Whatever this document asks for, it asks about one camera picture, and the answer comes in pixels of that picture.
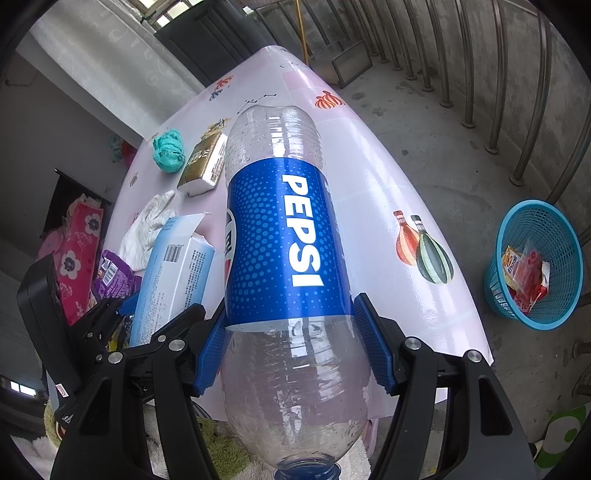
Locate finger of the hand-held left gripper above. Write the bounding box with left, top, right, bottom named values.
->
left=69, top=293, right=141, bottom=365

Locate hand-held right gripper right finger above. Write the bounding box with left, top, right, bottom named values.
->
left=353, top=292, right=536, bottom=480

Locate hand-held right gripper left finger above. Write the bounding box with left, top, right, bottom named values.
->
left=50, top=302, right=229, bottom=480

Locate purple snack packet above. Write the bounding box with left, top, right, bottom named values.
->
left=90, top=249, right=141, bottom=305

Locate light blue carton box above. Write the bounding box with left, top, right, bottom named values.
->
left=129, top=212, right=215, bottom=347

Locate clear bottle with blue label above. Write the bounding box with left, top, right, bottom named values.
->
left=219, top=104, right=370, bottom=480

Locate blue plastic mesh basket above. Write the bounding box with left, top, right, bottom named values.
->
left=484, top=199, right=583, bottom=330

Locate white crumpled glove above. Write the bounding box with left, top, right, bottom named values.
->
left=119, top=189, right=176, bottom=273

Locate pink floral bag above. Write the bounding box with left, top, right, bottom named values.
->
left=37, top=194, right=105, bottom=326

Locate heap of colourful clothes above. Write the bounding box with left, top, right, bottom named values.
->
left=108, top=135, right=137, bottom=169

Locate crumpled green plastic bag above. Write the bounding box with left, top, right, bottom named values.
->
left=152, top=129, right=185, bottom=174

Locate brown tissue pack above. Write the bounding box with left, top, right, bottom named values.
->
left=177, top=131, right=229, bottom=197

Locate red white snack packet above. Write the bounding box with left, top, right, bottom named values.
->
left=508, top=281, right=548, bottom=315

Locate green white plastic item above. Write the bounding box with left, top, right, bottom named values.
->
left=531, top=406, right=585, bottom=469

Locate metal balcony railing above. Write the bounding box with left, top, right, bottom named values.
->
left=360, top=0, right=591, bottom=204

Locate white patterned curtain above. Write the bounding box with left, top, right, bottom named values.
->
left=30, top=0, right=206, bottom=139

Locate dark grey cabinet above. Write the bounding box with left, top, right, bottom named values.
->
left=154, top=0, right=273, bottom=88

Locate metal dustpan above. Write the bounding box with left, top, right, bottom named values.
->
left=307, top=39, right=372, bottom=86

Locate yellow broom handle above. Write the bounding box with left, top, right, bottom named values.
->
left=297, top=0, right=311, bottom=65

